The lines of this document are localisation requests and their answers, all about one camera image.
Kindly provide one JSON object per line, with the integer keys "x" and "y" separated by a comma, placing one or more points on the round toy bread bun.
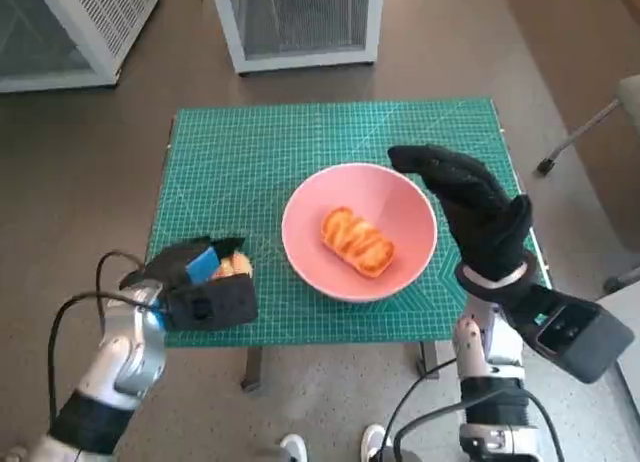
{"x": 237, "y": 267}

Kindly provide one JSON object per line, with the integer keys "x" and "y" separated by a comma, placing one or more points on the green cutting mat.
{"x": 325, "y": 132}

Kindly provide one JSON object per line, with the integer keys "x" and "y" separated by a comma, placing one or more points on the long striped toy bread loaf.
{"x": 357, "y": 242}

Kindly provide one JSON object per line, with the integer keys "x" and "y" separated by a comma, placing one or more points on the white cabinet with mesh door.
{"x": 300, "y": 22}

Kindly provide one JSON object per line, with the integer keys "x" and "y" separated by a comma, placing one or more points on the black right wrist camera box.
{"x": 575, "y": 337}

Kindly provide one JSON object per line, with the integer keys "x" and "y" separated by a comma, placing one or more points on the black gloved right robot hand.
{"x": 480, "y": 217}

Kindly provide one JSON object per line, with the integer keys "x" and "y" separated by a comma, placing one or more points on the white cabinet with perforated side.
{"x": 45, "y": 32}

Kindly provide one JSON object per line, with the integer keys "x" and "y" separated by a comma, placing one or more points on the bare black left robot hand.
{"x": 172, "y": 267}

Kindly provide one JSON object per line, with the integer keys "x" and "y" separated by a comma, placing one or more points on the white shoe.
{"x": 374, "y": 443}
{"x": 295, "y": 448}

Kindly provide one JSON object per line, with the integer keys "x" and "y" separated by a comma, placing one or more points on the black table leg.
{"x": 427, "y": 359}
{"x": 255, "y": 369}

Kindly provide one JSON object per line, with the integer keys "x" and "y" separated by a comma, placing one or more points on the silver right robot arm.
{"x": 475, "y": 342}

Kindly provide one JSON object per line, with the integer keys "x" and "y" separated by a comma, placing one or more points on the office chair with casters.
{"x": 631, "y": 132}

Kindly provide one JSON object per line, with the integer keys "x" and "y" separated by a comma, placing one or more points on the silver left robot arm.
{"x": 130, "y": 352}

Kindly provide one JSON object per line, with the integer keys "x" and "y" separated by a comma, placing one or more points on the pink bowl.
{"x": 305, "y": 232}

